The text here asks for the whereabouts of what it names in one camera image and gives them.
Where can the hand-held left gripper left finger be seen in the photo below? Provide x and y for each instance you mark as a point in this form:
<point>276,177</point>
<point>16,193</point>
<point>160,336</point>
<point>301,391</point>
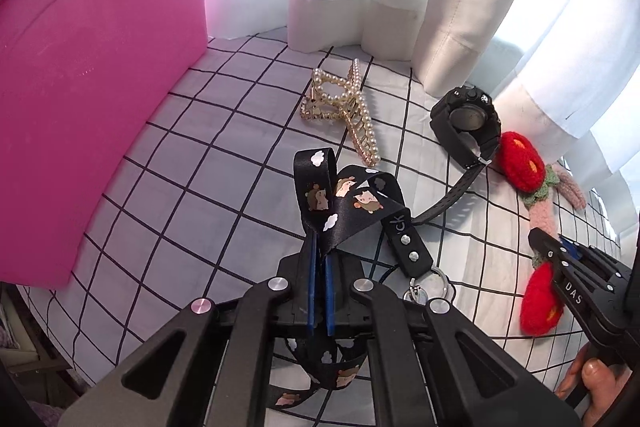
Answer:
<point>311,279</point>

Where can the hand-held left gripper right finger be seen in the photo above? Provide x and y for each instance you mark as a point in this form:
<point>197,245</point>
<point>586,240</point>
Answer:
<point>330,297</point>

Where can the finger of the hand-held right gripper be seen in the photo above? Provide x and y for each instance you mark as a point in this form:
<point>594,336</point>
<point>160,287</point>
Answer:
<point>562,272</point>
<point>590,259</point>

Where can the red crochet cherry plush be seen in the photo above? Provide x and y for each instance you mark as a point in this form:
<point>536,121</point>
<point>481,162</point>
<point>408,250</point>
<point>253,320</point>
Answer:
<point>520,159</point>

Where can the pink plastic storage bin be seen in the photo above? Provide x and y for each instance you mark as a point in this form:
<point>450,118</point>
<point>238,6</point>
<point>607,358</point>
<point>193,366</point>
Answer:
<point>100,107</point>

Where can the person's right hand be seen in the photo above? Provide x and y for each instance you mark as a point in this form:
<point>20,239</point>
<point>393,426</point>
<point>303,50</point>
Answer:
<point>597,382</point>

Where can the white black-grid tablecloth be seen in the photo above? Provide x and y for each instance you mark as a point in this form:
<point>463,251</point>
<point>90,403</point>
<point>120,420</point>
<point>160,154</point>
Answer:
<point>200,187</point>

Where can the pearl hair claw clip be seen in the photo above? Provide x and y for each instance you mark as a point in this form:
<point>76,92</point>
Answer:
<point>362,127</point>

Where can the black digital wristwatch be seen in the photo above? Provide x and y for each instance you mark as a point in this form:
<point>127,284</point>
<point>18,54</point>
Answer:
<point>467,117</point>

